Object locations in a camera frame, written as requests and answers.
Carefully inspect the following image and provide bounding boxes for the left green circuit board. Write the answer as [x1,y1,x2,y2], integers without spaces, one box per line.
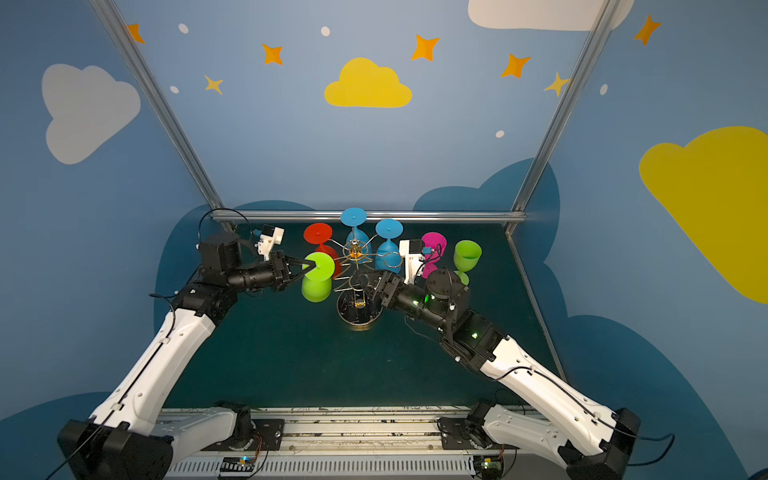
[218,456,257,477]

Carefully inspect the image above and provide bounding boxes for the magenta plastic wine glass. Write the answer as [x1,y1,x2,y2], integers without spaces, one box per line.
[420,232,447,279]

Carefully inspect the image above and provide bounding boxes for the gold wire glass rack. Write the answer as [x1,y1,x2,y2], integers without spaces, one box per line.
[333,243,384,332]

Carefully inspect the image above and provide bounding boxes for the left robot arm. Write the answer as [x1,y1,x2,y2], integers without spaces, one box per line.
[57,232,317,479]

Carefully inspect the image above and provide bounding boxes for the aluminium frame right post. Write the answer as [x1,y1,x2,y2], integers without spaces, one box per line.
[505,0,634,240]

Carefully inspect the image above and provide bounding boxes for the aluminium frame post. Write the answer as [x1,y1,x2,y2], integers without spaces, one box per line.
[505,0,634,240]
[89,0,226,211]

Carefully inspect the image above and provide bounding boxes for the aluminium frame back rail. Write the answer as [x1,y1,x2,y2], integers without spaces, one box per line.
[211,209,528,224]

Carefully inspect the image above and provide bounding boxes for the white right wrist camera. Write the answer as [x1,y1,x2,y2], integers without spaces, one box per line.
[399,239,434,284]

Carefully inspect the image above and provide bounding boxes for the blue wine glass right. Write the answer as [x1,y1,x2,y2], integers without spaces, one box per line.
[374,219,403,274]

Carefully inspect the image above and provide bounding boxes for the aluminium frame left post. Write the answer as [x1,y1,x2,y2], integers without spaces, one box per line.
[89,0,226,211]

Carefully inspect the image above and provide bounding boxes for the red plastic wine glass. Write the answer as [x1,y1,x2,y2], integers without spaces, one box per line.
[303,223,342,279]

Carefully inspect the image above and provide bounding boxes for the blue wine glass left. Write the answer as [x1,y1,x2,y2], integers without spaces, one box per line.
[340,207,372,254]

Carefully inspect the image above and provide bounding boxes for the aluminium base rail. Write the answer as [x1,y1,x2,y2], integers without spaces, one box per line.
[157,406,514,455]

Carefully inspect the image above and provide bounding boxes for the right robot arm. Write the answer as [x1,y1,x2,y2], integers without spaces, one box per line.
[362,269,640,479]

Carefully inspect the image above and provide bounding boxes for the green circuit board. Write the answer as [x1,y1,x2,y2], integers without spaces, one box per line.
[473,456,505,480]
[218,456,257,477]

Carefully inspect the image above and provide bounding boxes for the green wine glass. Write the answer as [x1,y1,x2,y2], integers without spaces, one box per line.
[302,252,336,303]
[453,240,483,285]

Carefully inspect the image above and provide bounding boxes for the right green circuit board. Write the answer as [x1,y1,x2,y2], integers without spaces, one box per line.
[473,456,505,480]

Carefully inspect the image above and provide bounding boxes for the blue wine glass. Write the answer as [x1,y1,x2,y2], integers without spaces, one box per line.
[374,219,403,274]
[340,207,372,254]

